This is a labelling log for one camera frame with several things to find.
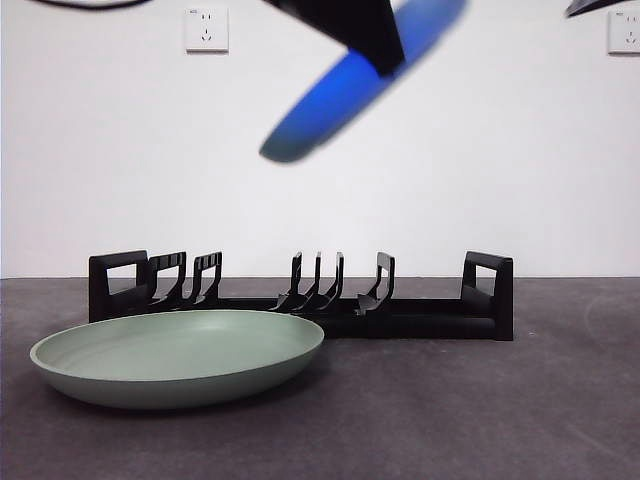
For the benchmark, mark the black plate rack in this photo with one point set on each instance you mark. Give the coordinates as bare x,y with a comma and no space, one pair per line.
425,325

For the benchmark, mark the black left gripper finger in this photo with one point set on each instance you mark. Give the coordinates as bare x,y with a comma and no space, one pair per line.
360,30

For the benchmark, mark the white wall socket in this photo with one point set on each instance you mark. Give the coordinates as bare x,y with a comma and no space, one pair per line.
207,30
625,32

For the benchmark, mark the pale green plate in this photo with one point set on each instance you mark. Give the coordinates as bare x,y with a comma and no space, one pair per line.
175,380

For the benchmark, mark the light blue plate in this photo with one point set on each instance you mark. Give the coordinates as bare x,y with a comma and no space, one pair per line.
320,110

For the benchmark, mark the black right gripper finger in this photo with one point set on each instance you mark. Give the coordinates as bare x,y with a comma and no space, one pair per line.
595,5

